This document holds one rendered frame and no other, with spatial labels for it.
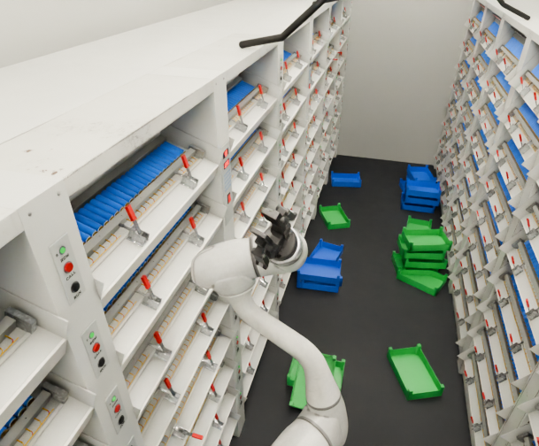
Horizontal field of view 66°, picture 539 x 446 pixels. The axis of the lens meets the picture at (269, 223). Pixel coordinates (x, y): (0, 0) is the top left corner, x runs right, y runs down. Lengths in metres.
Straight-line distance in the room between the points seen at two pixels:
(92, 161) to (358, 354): 2.21
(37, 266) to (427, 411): 2.20
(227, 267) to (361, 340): 1.88
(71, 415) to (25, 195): 0.44
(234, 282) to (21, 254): 0.48
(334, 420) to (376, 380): 1.35
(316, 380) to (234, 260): 0.42
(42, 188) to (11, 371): 0.28
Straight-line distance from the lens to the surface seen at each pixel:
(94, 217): 0.97
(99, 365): 0.90
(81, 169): 0.74
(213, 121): 1.23
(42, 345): 0.79
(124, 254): 0.93
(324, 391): 1.23
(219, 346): 1.72
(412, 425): 2.50
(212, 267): 1.00
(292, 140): 2.46
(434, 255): 3.25
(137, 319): 1.05
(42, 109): 1.06
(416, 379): 2.67
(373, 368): 2.65
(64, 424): 0.93
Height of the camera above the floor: 2.06
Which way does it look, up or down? 33 degrees down
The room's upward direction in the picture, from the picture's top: straight up
